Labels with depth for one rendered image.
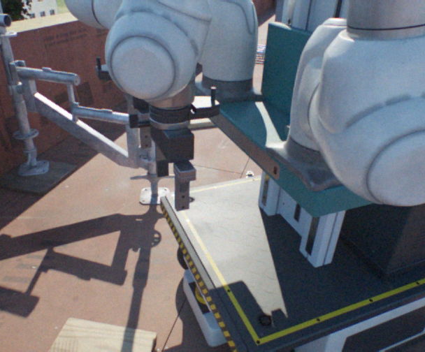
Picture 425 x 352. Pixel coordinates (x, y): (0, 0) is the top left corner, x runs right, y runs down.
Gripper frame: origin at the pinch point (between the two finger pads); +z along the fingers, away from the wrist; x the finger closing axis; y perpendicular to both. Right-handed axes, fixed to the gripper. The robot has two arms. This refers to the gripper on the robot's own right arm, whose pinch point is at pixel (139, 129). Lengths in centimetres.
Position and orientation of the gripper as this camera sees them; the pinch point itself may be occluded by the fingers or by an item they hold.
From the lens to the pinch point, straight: 99.2
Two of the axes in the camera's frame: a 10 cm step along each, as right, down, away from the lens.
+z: -0.4, 8.6, 5.1
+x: -3.9, -4.8, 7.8
